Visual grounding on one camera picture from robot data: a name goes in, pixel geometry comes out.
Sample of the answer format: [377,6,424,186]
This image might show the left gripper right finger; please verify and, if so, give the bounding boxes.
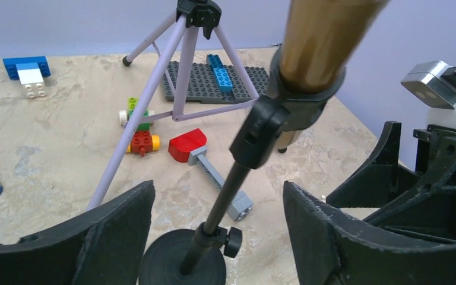
[283,182,456,284]

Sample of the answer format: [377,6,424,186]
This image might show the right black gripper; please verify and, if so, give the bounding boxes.
[326,121,456,242]

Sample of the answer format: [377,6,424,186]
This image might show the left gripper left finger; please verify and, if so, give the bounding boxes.
[0,180,155,284]

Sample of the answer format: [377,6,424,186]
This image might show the black microphone stand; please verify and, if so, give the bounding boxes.
[138,51,346,284]

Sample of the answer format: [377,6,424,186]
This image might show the gold microphone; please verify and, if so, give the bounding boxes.
[268,1,388,153]

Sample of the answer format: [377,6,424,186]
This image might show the red brick yellow wheels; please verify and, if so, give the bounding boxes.
[126,131,161,157]

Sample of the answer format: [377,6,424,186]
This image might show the red and grey brick hammer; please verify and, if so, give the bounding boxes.
[168,128,253,221]

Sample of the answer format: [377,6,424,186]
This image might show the green brick toy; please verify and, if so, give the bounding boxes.
[118,97,156,132]

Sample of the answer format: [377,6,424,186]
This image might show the dark grey building baseplate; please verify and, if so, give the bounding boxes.
[161,61,270,105]

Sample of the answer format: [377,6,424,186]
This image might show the blue and white bricks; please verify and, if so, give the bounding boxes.
[2,56,51,99]

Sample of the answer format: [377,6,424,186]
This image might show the blue brick stack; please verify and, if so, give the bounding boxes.
[207,54,233,93]

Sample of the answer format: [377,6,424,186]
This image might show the lilac music stand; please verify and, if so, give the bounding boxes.
[87,1,261,210]

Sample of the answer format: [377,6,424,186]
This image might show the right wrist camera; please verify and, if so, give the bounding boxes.
[401,61,456,129]

